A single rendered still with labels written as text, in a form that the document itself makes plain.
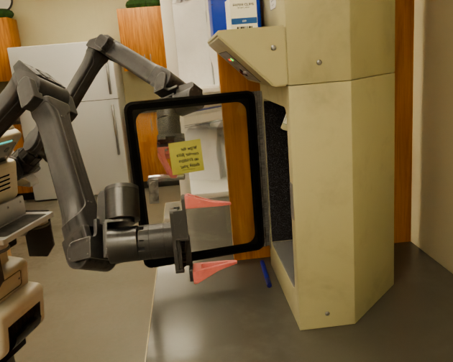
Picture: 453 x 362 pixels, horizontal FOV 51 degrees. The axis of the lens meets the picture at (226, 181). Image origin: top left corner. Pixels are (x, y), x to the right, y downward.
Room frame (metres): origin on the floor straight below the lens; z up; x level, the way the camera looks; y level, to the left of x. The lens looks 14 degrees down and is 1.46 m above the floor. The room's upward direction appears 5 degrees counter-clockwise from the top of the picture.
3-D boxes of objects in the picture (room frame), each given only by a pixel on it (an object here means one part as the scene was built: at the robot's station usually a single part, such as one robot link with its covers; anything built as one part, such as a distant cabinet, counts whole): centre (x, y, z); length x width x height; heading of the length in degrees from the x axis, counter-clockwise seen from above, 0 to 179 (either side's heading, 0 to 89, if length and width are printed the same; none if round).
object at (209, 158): (1.11, 0.07, 1.19); 0.30 x 0.01 x 0.40; 102
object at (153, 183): (1.07, 0.17, 1.18); 0.02 x 0.02 x 0.06; 12
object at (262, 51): (0.99, -0.05, 1.46); 0.32 x 0.12 x 0.10; 4
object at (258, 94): (1.14, -0.09, 1.19); 0.03 x 0.02 x 0.39; 4
